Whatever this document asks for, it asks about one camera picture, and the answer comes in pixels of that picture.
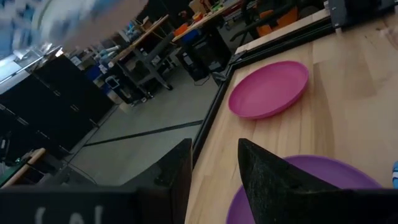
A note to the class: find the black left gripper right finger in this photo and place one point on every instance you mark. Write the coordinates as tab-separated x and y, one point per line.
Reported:
273	193

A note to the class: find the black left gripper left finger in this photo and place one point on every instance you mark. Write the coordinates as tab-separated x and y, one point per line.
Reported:
168	186

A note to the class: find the purple plastic plate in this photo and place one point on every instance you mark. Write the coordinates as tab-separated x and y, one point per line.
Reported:
342	174

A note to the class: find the pink plastic plate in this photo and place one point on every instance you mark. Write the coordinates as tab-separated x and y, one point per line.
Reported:
267	90

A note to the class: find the blue patterned paper bowl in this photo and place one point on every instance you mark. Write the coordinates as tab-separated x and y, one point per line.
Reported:
46	18
395	175

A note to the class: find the white bin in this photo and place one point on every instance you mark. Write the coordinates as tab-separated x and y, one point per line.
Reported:
112	84

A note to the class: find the black computer tower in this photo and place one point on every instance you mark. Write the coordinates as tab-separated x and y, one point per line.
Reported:
211	49

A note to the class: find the black storage cabinets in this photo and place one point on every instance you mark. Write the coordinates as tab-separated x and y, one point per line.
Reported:
46	102

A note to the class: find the wooden workbench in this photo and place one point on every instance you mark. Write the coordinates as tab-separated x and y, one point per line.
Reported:
205	18
146	31

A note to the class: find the orange chair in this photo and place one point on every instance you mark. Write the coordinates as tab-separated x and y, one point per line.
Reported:
280	21

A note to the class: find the black aluminium table frame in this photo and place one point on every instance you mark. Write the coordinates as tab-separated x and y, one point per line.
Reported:
217	96

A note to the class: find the black frame clamp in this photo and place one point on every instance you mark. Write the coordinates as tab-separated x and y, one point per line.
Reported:
222	77

